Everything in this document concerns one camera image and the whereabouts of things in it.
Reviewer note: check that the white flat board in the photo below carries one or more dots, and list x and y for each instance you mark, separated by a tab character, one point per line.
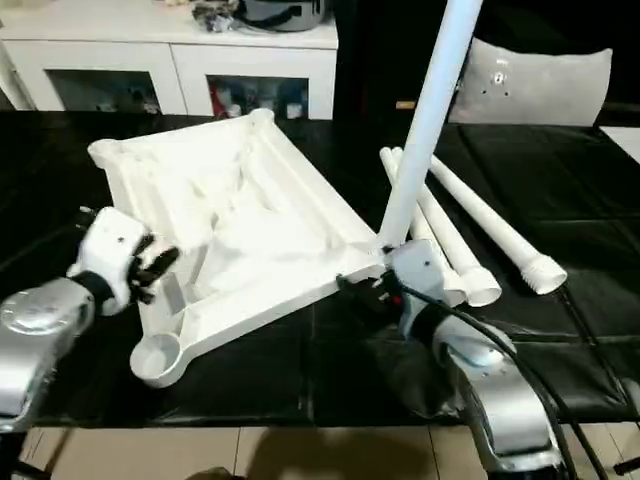
634	145

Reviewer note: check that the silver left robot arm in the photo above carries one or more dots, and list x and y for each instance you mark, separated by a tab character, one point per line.
40	330

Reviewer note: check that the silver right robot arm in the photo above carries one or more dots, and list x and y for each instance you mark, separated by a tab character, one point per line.
490	390

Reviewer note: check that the dark round appliance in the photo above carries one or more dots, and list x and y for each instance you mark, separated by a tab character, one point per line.
285	10

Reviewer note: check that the grey cushion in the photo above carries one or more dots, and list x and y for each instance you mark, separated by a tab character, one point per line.
535	85

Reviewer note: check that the white plastic table leg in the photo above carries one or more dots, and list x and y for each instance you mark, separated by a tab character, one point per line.
445	235
430	110
420	225
500	235

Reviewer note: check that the white glass-door cabinet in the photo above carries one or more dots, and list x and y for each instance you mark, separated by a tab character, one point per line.
150	50

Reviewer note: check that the white plastic table top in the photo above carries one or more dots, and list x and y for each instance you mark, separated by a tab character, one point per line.
260	240

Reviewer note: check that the black cabinet with gold label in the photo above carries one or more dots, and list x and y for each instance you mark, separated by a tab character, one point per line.
390	60

